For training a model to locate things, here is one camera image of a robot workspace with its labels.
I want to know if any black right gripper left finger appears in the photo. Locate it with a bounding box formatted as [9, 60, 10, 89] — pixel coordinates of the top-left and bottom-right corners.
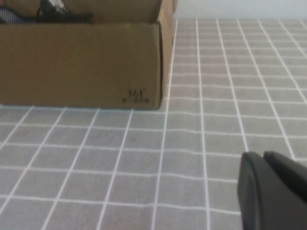
[236, 151, 307, 230]

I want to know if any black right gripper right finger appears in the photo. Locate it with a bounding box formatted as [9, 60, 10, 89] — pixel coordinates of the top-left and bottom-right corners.
[263, 150, 307, 204]

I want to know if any black knit sneaker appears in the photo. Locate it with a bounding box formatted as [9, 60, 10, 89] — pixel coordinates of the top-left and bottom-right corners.
[0, 0, 94, 25]

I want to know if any brown cardboard shoe box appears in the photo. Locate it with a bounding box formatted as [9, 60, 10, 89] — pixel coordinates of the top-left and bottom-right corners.
[0, 0, 179, 111]

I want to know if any grey white-grid tablecloth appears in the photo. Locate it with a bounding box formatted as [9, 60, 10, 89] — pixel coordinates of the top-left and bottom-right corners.
[0, 18, 307, 230]

